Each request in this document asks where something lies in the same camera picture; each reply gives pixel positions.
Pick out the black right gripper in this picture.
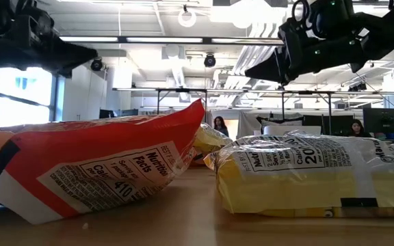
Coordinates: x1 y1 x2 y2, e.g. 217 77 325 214
244 18 367 87

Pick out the black ceiling light rail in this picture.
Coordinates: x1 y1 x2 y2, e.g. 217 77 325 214
59 35 394 48

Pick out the black ceiling spotlight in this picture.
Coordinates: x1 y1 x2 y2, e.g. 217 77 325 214
90 57 104 72
203 53 217 68
347 81 368 92

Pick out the person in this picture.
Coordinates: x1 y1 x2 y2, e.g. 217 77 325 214
213 115 231 137
348 119 373 138

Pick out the white hanging cloth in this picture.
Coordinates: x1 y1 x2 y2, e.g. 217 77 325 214
237 111 270 137

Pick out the white cable coil ring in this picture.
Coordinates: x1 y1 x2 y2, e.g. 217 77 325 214
177 7 197 28

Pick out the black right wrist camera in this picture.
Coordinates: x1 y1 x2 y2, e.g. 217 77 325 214
308 0 355 38

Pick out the large bright window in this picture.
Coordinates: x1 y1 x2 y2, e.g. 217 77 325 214
0 68 58 130

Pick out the black metal frame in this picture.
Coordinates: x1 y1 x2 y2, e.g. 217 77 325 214
156 87 207 115
280 90 333 134

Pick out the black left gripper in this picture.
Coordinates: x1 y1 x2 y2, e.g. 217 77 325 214
0 33 99 79

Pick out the black Maruchan noodle pack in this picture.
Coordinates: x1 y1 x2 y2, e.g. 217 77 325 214
257 115 304 126

